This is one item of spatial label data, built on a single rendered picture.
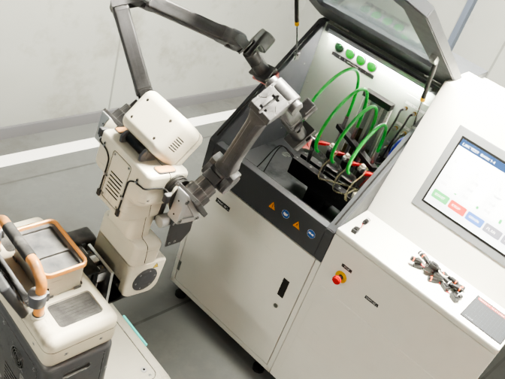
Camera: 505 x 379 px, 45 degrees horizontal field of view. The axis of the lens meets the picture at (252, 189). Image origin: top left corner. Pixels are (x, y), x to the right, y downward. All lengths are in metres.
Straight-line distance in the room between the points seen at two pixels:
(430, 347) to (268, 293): 0.75
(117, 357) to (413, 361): 1.15
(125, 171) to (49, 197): 1.76
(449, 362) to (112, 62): 2.84
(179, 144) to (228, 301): 1.22
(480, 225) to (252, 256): 0.96
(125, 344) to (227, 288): 0.57
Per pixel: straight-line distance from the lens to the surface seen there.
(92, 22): 3.99
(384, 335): 2.46
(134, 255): 2.14
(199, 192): 1.88
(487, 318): 2.35
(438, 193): 2.42
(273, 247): 2.61
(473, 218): 2.40
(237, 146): 1.78
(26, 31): 3.81
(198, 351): 3.04
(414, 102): 2.68
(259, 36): 2.29
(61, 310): 2.02
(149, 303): 3.18
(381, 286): 2.36
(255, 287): 2.78
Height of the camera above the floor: 2.34
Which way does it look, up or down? 35 degrees down
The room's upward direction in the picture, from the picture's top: 19 degrees clockwise
